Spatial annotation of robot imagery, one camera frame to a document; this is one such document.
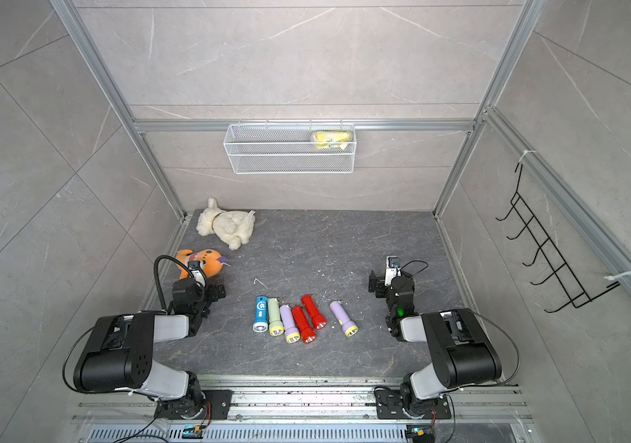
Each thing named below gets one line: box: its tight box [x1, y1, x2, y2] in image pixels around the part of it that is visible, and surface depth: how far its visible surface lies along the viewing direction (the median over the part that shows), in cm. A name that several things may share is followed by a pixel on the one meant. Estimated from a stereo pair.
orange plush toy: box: [175, 249, 224, 280], surface depth 98 cm
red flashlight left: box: [291, 305, 317, 345], surface depth 86 cm
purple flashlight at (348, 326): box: [329, 299, 359, 338], surface depth 88 cm
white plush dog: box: [196, 196, 256, 251], surface depth 109 cm
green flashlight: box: [267, 297, 286, 337], surface depth 88 cm
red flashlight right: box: [300, 294, 328, 330], surface depth 90 cm
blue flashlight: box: [252, 295, 269, 334], surface depth 88 cm
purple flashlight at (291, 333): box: [279, 304, 301, 345], surface depth 87 cm
